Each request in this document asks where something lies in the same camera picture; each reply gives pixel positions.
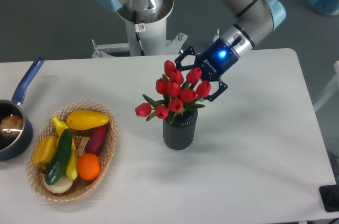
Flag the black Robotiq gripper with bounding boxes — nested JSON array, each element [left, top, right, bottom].
[[174, 39, 239, 102]]

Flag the red tulip bouquet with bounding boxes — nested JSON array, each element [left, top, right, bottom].
[[135, 60, 211, 124]]

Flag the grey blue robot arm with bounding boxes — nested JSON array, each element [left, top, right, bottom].
[[97, 0, 286, 101]]

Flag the dark grey ribbed vase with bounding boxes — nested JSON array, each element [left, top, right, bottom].
[[163, 110, 198, 150]]

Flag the purple sweet potato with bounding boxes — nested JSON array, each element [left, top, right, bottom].
[[85, 125, 107, 155]]

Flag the yellow mango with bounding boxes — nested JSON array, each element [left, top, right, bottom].
[[66, 110, 109, 130]]

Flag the orange fruit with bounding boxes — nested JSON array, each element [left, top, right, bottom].
[[77, 153, 101, 181]]

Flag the yellow squash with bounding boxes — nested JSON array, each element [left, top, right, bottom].
[[52, 117, 78, 181]]

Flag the woven wicker basket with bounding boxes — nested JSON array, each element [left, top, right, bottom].
[[26, 101, 117, 202]]

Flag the black device at edge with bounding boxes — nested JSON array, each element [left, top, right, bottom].
[[319, 184, 338, 212]]

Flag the yellow bell pepper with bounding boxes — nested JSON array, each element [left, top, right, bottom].
[[32, 136, 58, 169]]

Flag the green cucumber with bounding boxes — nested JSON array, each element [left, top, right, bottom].
[[44, 129, 72, 185]]

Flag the white onion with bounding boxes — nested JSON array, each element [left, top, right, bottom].
[[43, 175, 73, 194]]

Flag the blue saucepan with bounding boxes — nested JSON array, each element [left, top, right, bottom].
[[1, 57, 44, 161]]

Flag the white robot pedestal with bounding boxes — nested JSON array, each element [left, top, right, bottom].
[[96, 0, 188, 56]]

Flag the black cable on pedestal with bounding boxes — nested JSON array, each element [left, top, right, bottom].
[[133, 11, 146, 56]]

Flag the white frame at right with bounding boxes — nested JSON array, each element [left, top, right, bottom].
[[313, 61, 338, 113]]

